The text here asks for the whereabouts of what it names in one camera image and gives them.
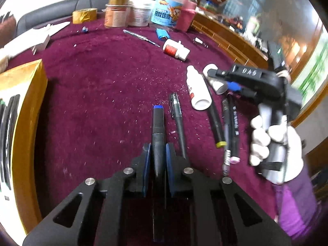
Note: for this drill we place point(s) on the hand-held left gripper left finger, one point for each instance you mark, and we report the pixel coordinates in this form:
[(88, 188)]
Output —
[(146, 169)]

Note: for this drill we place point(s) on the clear jar blue label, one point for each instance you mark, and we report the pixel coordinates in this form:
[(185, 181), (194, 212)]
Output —
[(166, 12)]

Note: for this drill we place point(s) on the wooden sideboard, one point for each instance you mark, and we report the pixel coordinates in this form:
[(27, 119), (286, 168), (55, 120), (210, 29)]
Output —
[(230, 41)]

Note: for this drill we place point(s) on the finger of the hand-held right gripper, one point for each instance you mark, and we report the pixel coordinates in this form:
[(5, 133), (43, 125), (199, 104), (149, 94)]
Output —
[(220, 73), (233, 85)]

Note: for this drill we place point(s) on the person's right hand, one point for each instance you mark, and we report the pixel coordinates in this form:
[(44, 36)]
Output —
[(260, 138)]

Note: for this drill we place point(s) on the yellow cap black marker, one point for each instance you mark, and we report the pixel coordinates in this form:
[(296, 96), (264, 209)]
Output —
[(216, 123)]

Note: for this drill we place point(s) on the gold tape roll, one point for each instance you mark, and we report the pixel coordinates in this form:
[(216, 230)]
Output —
[(84, 16)]

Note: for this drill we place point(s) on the white green kettle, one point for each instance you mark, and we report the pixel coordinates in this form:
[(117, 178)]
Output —
[(253, 25)]

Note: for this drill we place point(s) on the person's right forearm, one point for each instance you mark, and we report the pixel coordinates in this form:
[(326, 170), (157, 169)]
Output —
[(294, 205)]

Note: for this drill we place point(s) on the nail clipper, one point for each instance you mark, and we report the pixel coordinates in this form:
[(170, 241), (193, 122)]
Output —
[(198, 41)]

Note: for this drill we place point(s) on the brown chair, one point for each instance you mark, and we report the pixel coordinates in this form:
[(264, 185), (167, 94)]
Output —
[(7, 28)]

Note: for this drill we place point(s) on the clear gel pen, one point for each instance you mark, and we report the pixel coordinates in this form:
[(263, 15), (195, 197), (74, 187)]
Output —
[(226, 123)]

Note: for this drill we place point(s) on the plain black marker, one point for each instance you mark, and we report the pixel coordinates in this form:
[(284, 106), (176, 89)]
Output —
[(6, 146)]

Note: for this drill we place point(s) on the thin black pen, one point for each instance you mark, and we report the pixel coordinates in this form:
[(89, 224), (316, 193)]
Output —
[(179, 128)]

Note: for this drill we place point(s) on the white plug adapter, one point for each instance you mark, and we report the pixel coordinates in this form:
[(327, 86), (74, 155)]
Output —
[(42, 43)]

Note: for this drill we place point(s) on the white bottle red label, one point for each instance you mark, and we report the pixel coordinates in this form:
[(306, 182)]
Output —
[(176, 50)]

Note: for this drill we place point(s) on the gold cardboard box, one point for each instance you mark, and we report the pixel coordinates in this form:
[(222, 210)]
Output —
[(28, 89)]

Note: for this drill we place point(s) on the pink cap marker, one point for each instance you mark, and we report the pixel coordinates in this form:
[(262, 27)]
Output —
[(234, 133)]

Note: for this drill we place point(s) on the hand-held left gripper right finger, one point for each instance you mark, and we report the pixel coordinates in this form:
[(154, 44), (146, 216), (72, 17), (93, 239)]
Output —
[(169, 169)]

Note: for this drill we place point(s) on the plain white bottle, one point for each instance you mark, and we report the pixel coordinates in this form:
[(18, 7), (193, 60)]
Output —
[(219, 87), (198, 89)]

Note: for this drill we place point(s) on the amber jar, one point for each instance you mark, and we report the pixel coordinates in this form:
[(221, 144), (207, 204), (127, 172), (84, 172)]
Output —
[(116, 16)]

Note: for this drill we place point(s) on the white plastic jar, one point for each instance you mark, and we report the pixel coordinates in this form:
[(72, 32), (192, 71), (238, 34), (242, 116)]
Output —
[(139, 14)]

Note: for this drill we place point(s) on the pink knit covered bottle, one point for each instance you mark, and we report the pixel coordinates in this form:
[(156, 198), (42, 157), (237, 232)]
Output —
[(187, 15)]

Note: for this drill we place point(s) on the black leather sofa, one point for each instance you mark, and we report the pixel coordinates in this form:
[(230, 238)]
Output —
[(51, 10)]

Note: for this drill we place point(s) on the black clips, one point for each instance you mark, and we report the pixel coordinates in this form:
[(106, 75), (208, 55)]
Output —
[(6, 15)]

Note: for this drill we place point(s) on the blue battery pack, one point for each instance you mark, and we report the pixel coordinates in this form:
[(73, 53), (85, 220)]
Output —
[(162, 33)]

